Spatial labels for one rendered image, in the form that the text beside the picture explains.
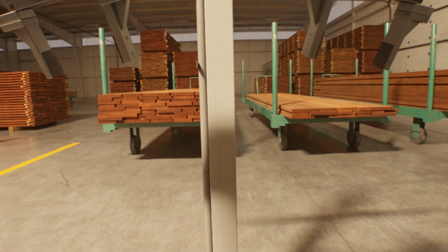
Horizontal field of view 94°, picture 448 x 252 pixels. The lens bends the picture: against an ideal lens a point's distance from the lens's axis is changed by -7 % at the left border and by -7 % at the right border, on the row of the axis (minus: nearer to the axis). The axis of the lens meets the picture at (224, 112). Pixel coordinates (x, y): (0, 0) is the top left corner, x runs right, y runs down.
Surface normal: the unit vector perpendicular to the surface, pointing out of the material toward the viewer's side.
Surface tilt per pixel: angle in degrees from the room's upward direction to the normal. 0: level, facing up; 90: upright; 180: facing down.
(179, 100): 90
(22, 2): 113
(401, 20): 83
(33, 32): 82
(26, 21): 82
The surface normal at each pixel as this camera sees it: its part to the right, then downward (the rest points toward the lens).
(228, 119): 0.01, 0.11
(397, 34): -0.98, -0.08
